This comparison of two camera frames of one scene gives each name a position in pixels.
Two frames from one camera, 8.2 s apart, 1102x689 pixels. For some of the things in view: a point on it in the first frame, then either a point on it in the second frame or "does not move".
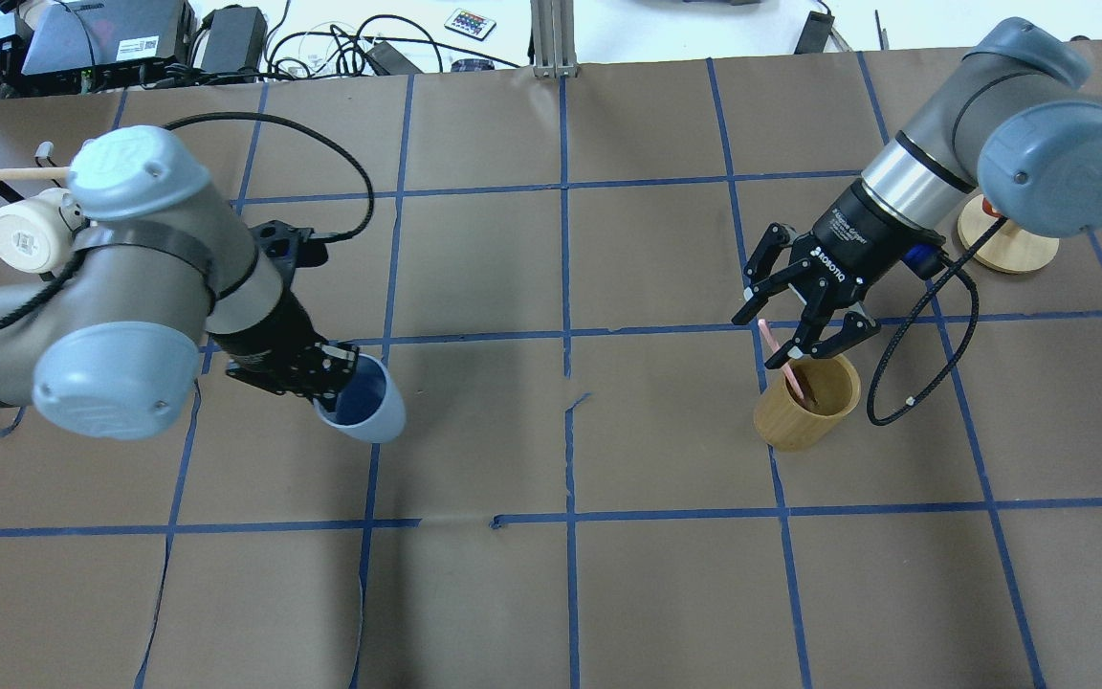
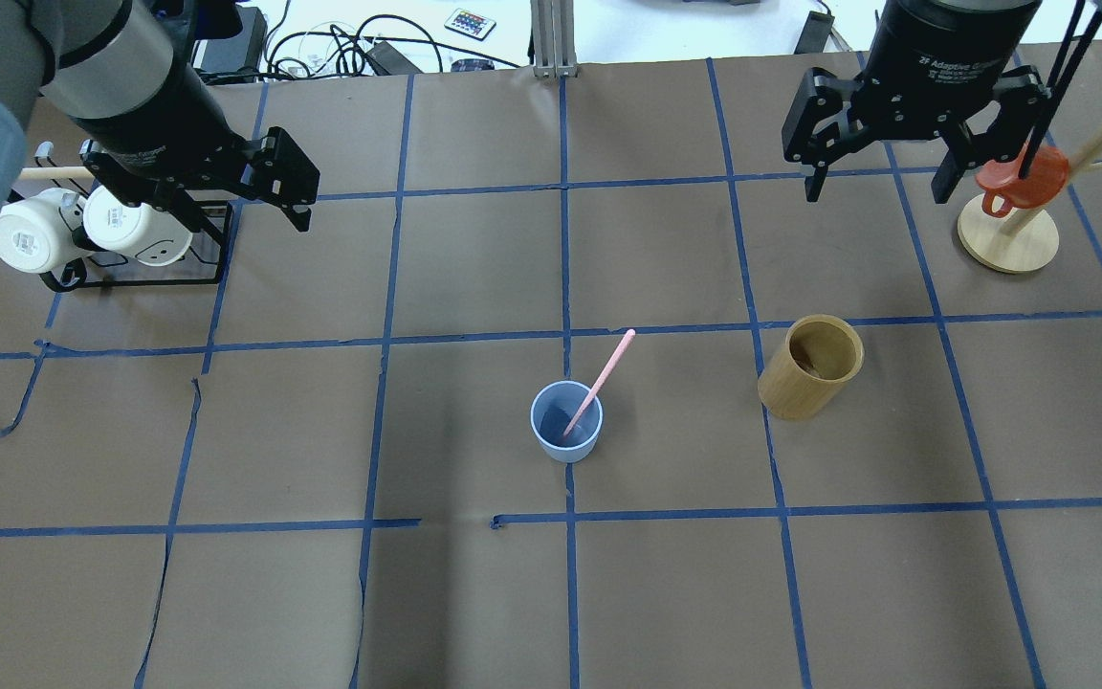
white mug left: [33, 233] does not move
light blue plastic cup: [369, 408] -> [552, 409]
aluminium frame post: [553, 27] does not move
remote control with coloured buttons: [471, 24] does not move
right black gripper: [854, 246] -> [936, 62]
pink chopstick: [776, 347] -> [602, 383]
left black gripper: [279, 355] -> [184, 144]
